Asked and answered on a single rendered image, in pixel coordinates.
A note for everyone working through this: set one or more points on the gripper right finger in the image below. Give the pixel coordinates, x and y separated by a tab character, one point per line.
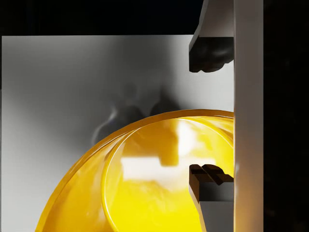
212	52

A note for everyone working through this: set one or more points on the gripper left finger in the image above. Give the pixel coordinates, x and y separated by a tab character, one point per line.
205	177

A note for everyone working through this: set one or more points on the yellow bowl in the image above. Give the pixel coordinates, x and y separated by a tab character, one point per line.
144	205

